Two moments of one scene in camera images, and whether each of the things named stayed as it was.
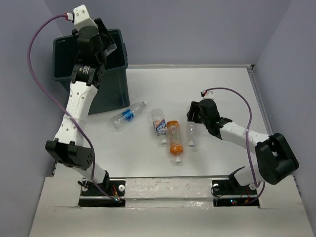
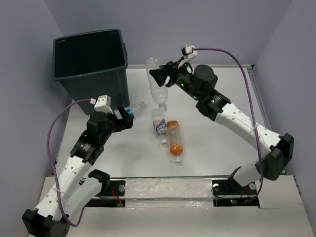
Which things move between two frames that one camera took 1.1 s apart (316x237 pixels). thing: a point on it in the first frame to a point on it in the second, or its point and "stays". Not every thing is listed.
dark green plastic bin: x=113 y=94 stays
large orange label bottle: x=176 y=147 stays
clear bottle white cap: x=191 y=133 to x=159 y=94
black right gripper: x=194 y=107 to x=172 y=69
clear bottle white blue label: x=159 y=124 stays
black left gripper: x=101 y=27 to x=125 y=123
